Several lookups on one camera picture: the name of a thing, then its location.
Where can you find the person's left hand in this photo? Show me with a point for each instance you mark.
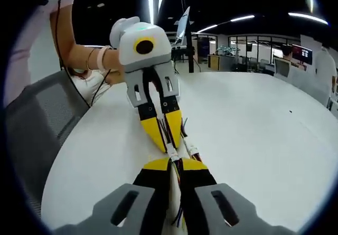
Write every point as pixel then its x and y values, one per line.
pixel 114 62

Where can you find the ceiling light strip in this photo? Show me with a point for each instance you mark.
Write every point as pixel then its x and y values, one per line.
pixel 150 9
pixel 237 19
pixel 311 2
pixel 307 18

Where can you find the red lit monitor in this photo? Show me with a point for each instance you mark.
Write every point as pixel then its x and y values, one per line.
pixel 302 53

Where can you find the pink wristband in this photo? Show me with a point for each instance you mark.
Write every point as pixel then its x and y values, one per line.
pixel 102 58

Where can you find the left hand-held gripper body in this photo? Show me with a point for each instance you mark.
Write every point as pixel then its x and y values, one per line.
pixel 137 58

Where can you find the grey mesh chair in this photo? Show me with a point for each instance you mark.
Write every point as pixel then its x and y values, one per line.
pixel 39 124

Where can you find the white laptop stand desk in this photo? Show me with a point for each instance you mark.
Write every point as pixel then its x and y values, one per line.
pixel 190 58

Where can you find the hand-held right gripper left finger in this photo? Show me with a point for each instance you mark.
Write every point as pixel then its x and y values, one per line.
pixel 153 200

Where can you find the yellow wooden cabinet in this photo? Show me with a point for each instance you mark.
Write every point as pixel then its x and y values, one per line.
pixel 214 62

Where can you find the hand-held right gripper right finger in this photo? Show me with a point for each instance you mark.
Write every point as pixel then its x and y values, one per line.
pixel 198 200

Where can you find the person's pale clothing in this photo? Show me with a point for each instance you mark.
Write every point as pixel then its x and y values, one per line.
pixel 29 47

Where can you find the white office chair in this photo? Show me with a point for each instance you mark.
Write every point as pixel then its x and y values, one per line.
pixel 281 67

